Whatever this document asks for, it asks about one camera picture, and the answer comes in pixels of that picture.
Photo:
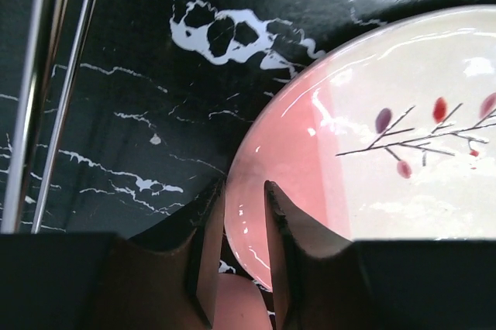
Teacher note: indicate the pink cup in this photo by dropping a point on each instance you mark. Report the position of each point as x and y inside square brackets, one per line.
[239, 305]

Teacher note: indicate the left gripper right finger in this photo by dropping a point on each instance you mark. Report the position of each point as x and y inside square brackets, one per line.
[322, 281]

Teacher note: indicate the pink and cream plate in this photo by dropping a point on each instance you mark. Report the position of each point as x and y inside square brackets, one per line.
[390, 136]

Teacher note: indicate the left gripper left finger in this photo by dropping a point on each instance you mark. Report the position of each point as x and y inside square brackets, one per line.
[163, 278]

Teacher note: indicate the metal wire dish rack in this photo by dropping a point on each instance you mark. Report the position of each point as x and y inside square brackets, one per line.
[46, 22]

